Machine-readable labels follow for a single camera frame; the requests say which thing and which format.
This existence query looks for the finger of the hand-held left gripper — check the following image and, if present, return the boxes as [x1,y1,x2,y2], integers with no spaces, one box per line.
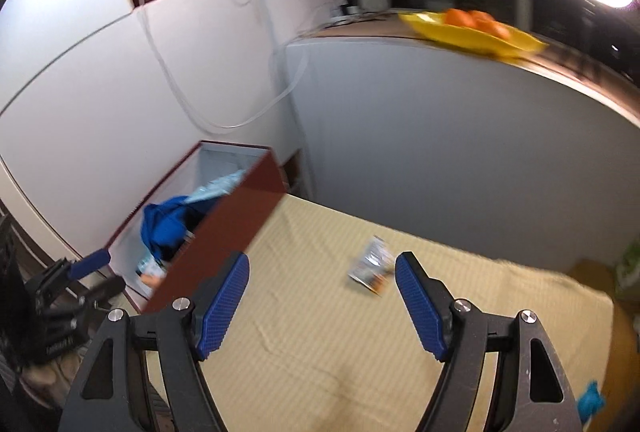
[67,248,112,280]

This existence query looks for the blue cloth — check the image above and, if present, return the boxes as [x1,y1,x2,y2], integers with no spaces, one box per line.
[140,195,211,263]

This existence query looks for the white and orange packet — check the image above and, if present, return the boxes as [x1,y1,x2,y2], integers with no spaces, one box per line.
[135,254,169,286]

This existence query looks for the black power strip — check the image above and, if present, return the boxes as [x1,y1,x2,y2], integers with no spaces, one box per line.
[0,212,36,363]

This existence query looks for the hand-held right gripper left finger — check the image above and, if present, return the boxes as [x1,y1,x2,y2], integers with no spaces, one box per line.
[59,251,250,432]

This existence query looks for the blue plastic container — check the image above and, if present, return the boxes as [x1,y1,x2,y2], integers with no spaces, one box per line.
[577,379,606,424]

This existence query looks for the light blue packet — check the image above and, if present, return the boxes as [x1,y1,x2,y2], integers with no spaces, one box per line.
[182,169,248,205]

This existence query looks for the silver and gold snack packet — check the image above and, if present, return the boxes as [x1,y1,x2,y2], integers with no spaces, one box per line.
[347,236,393,297]

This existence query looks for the yellow fruit plate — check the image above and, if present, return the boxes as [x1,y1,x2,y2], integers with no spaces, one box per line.
[398,10,548,59]

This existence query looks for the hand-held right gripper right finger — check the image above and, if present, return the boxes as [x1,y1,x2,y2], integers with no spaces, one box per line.
[395,252,586,432]

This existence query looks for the striped beige bed sheet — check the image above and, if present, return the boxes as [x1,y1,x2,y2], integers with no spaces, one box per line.
[142,194,616,432]

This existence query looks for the green and white box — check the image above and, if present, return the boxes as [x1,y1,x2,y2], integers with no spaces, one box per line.
[616,239,640,299]

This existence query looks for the dark red storage box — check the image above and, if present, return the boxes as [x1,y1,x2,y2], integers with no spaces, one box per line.
[107,139,287,315]

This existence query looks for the white cable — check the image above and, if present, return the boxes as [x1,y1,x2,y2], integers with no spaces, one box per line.
[121,0,307,131]

